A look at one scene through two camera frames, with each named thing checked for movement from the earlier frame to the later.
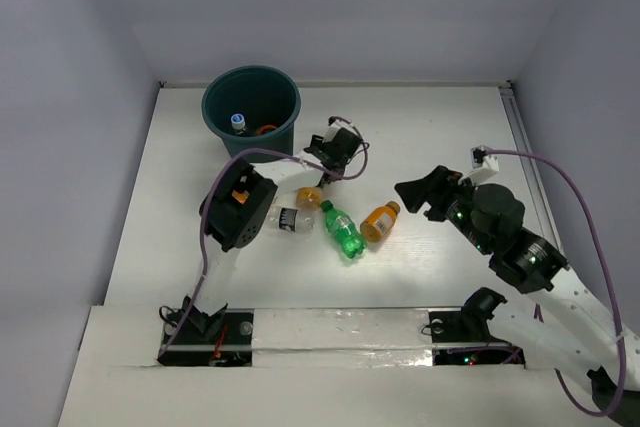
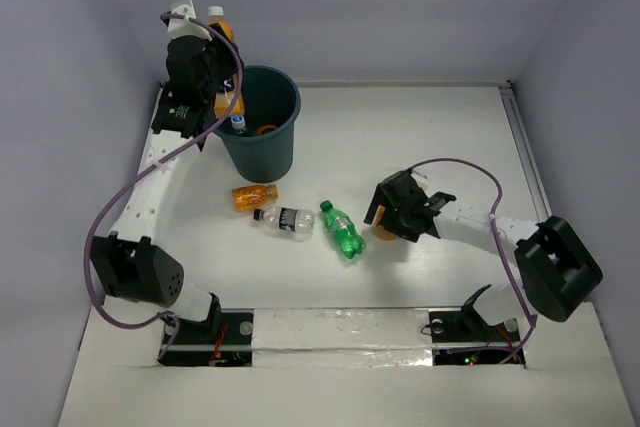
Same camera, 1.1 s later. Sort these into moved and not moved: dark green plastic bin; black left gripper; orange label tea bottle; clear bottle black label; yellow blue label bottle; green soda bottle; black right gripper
Moved: black left gripper; yellow blue label bottle; black right gripper
Not moved: orange label tea bottle; dark green plastic bin; green soda bottle; clear bottle black label
